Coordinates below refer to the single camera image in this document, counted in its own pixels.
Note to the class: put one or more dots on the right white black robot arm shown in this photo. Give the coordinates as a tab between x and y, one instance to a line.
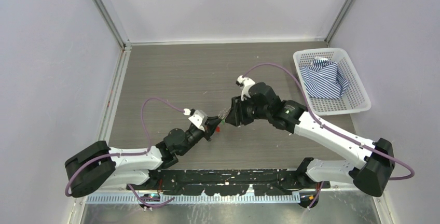
365	164

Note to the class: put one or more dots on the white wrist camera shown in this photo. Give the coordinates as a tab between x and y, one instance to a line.
245	83
197	119

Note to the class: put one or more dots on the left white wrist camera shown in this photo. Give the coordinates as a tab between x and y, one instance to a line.
197	119

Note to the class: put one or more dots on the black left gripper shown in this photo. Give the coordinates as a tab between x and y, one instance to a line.
211	123

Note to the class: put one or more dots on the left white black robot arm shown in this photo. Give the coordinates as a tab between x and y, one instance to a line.
100	165

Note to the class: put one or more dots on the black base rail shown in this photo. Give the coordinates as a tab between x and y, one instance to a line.
264	182

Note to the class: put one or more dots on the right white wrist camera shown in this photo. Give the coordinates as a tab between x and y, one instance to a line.
245	83

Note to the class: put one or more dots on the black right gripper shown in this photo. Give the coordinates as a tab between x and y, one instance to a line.
236	116

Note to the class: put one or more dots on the blue striped shirt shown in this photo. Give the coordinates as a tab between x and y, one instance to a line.
323	79

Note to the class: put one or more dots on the white plastic basket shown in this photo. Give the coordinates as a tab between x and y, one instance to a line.
355	99

